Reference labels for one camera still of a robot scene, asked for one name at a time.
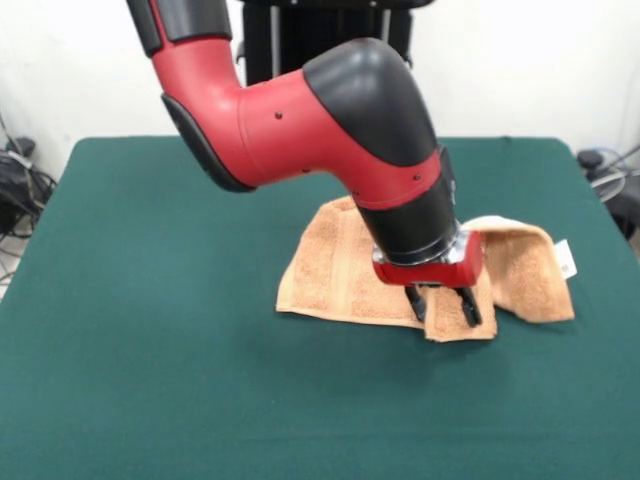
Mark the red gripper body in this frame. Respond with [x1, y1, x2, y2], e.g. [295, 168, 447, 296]
[372, 235, 487, 290]

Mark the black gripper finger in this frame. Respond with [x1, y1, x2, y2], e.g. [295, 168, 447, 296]
[402, 283, 430, 324]
[454, 285, 484, 329]

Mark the orange terry towel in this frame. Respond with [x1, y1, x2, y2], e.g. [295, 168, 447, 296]
[274, 195, 576, 344]

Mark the dark green table cloth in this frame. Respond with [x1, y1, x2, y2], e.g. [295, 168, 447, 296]
[0, 135, 640, 480]

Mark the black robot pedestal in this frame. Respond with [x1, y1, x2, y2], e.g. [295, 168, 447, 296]
[233, 0, 416, 86]

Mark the black cable tangle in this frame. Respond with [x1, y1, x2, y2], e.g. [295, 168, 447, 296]
[0, 149, 59, 241]

